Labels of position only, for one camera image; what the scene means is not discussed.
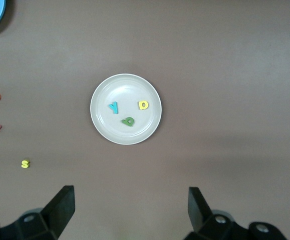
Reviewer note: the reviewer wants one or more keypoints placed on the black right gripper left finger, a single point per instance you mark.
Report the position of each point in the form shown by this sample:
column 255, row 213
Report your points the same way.
column 57, row 212

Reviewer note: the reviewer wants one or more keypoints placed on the green foam letter g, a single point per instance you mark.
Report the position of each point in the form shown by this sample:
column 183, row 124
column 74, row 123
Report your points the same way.
column 128, row 122

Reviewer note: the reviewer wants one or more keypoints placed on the beige brown plate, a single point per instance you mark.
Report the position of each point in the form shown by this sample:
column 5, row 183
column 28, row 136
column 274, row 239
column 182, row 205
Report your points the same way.
column 124, row 87

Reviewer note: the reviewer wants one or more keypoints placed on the yellow foam letter s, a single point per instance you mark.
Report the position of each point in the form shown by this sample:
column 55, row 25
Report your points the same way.
column 25, row 164

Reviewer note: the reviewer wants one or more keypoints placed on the yellow foam letter d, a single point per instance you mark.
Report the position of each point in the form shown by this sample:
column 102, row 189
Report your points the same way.
column 140, row 105

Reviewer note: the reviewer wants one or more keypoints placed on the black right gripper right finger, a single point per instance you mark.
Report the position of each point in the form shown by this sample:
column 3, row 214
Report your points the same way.
column 199, row 215

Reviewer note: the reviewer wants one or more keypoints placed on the teal foam letter y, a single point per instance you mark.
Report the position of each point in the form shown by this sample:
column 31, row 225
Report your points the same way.
column 114, row 108

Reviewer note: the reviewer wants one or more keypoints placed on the brown table cover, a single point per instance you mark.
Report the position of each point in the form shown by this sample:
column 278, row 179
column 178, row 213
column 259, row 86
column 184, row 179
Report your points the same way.
column 210, row 50

